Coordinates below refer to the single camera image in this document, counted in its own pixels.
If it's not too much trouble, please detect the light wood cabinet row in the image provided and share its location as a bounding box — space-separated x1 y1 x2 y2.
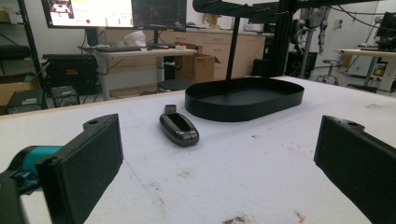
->
105 27 267 81

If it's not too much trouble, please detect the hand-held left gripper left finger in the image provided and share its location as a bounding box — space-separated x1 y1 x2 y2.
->
0 113 124 224

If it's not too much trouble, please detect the dark grey car key fob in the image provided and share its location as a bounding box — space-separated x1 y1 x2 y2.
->
159 104 201 147

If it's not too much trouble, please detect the black oval two-tier tray stand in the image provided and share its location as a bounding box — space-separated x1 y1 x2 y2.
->
184 0 305 123

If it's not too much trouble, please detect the brown cardboard box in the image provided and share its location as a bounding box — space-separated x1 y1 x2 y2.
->
174 42 221 83

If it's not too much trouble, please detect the light wooden desk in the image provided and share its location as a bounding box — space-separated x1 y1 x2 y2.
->
92 47 198 102

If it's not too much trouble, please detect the white side table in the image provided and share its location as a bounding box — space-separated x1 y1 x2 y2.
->
334 48 396 93

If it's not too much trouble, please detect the black keyboard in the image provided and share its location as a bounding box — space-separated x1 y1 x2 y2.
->
94 46 146 53

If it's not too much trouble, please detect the large monitor with bright screen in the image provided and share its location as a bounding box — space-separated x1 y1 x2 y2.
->
41 0 135 30

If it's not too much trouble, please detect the dark screen monitor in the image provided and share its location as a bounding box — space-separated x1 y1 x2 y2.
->
131 0 188 33

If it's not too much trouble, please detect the black equipment case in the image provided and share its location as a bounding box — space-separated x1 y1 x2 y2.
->
42 53 100 96

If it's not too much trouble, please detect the black metal shelf post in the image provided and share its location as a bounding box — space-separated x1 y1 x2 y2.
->
17 0 49 110

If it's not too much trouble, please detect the white crumpled bag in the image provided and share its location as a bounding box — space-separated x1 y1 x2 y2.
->
123 30 148 49

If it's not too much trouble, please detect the black electronic box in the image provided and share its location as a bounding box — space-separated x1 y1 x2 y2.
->
5 89 45 115

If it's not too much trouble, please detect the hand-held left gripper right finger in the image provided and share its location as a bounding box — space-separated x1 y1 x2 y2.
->
313 115 396 224

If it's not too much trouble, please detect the metal stool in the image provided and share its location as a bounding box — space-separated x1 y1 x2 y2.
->
316 59 343 87

